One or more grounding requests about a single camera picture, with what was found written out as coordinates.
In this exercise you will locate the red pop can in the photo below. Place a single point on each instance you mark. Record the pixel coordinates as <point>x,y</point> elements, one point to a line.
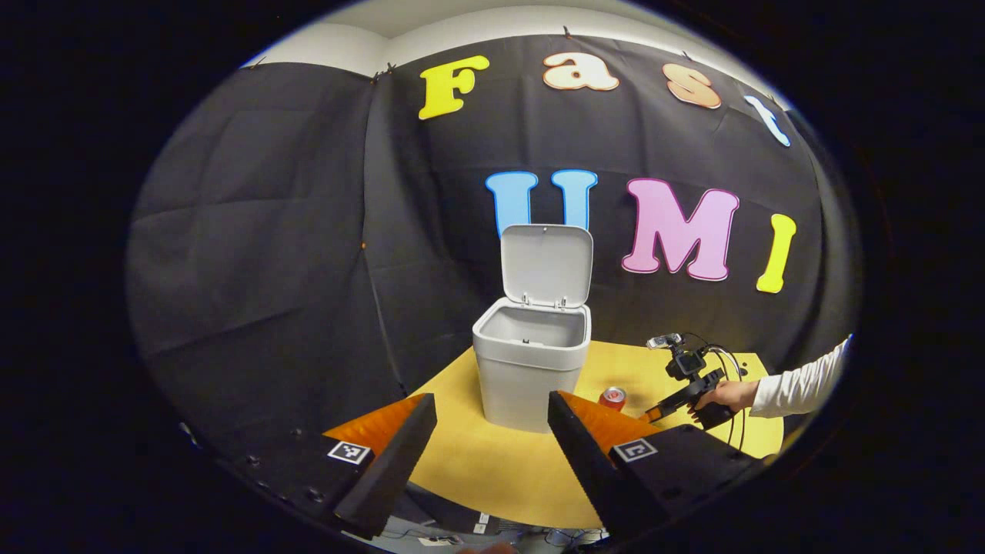
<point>613,398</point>

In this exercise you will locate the white desktop garbage bin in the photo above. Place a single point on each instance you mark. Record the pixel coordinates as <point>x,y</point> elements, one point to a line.
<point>531,377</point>

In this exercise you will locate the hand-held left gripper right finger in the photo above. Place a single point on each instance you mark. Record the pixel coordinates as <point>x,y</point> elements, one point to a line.
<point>589,469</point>

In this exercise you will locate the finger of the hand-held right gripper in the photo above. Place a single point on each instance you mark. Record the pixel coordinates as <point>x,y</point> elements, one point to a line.
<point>668,406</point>

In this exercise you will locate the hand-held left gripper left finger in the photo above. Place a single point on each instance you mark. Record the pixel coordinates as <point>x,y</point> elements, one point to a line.
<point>392,469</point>

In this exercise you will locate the black backdrop cloth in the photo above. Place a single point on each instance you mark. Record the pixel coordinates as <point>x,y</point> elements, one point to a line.
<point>269,269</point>

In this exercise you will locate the wooden desktop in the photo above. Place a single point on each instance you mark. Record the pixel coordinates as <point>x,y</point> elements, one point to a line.
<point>492,469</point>

